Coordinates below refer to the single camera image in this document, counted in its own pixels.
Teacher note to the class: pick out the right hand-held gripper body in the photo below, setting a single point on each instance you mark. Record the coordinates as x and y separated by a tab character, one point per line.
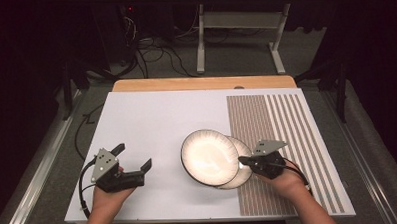
266	166

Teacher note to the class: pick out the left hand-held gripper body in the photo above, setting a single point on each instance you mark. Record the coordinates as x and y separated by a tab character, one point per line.
103	163

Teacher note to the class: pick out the white plate with dark rim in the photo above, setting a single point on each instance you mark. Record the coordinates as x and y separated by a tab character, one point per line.
209	157
243	148

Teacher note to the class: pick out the person's right hand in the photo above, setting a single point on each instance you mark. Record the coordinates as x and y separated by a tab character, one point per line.
289	184

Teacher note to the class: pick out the person's left hand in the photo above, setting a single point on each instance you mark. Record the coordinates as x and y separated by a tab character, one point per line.
108	200

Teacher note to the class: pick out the brown striped placemat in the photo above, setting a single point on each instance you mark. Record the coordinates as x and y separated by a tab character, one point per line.
280	122

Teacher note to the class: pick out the white board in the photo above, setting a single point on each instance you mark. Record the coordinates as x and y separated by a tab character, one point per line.
160	120

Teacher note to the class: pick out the black metal stand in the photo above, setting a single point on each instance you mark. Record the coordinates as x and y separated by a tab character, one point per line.
67	90
340	87

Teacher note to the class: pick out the wooden table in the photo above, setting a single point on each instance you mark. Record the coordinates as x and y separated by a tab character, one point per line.
202	83

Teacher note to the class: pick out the dark box with red light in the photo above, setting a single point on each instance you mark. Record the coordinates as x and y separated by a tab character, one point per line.
117	34

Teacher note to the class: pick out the aluminium rail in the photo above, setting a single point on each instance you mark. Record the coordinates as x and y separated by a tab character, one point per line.
365	159
41	167

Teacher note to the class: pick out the white metal table frame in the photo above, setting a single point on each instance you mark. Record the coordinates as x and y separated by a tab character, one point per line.
240	19

